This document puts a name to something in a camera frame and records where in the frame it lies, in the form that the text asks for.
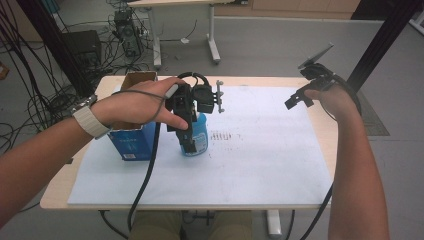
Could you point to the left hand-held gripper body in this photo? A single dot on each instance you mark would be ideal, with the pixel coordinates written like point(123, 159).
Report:
point(186, 96)

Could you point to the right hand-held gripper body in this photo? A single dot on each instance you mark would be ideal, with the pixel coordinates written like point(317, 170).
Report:
point(316, 71)

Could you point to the blue plastic bottle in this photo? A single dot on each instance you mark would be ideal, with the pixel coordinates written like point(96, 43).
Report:
point(200, 138)

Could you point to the blue cardboard box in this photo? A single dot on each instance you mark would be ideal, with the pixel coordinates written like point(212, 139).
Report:
point(133, 141)

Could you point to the person's right hand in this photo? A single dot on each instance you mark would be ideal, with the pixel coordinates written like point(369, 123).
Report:
point(333, 100)

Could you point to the person's left hand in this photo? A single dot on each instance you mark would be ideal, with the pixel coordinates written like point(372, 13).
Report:
point(133, 105)

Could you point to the white power adapter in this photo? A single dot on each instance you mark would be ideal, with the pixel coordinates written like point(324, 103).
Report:
point(184, 40)

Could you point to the wooden cabinet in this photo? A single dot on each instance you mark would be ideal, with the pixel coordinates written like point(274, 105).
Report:
point(300, 8)

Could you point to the grey floor mat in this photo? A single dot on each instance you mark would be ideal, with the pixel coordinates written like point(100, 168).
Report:
point(373, 116)

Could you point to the white desk in background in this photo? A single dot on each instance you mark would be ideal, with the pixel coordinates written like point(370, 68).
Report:
point(156, 30)

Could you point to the black computer tower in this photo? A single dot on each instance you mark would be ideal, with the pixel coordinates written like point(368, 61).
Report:
point(128, 33)

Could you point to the person's left leg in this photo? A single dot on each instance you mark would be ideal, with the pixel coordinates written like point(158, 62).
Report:
point(155, 226)

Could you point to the person's leg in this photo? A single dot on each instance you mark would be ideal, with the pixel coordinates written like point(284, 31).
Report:
point(231, 226)
point(155, 226)

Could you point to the person's right leg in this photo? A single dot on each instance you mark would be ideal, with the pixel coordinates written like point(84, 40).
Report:
point(231, 226)

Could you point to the black equipment box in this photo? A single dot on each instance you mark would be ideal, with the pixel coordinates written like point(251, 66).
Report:
point(83, 45)

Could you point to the white table leg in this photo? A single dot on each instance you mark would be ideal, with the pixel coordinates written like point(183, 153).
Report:
point(274, 223)

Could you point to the small black tape piece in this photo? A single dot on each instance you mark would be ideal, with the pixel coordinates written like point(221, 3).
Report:
point(69, 160)

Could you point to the brown cardboard piece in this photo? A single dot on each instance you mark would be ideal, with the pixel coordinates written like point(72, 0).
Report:
point(3, 70)

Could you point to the black metal post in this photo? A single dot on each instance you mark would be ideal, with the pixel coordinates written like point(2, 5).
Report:
point(383, 40)
point(55, 43)

